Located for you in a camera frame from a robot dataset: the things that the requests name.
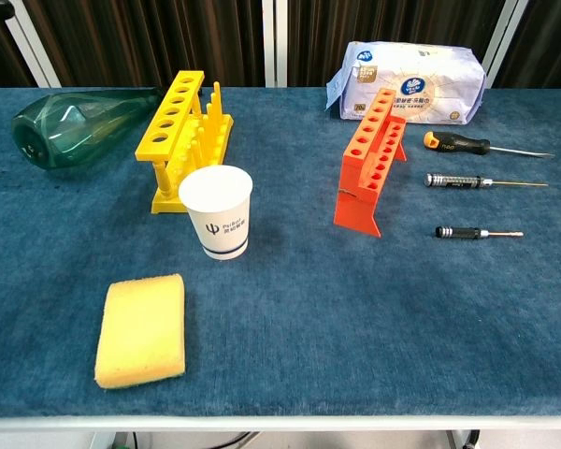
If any yellow plastic test tube rack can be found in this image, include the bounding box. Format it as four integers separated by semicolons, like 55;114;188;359
135;69;235;215

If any yellow sponge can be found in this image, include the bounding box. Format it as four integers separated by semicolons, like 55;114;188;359
93;273;187;390

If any white frame post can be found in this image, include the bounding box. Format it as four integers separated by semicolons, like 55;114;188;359
261;0;289;89
480;0;530;71
0;0;62;89

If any white wet wipes pack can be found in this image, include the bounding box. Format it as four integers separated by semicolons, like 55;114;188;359
325;40;488;126

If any orange tool holder rack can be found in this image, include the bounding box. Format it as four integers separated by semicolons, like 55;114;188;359
332;87;409;239

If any blue table cloth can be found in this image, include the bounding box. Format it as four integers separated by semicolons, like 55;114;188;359
0;86;561;419

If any dark pleated curtain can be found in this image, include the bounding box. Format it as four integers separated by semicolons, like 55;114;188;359
0;0;561;90

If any white paper cup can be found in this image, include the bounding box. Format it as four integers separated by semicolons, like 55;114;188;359
178;165;254;262

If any black precision screwdriver short shaft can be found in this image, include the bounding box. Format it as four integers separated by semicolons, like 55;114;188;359
434;225;525;239

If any green transparent spray bottle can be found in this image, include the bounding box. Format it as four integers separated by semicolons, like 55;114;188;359
11;87;165;172

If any black orange handle screwdriver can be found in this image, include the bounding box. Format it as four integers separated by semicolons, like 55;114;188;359
423;131;556;159

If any black precision screwdriver thin shaft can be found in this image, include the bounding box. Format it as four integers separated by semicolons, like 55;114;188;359
424;172;550;190

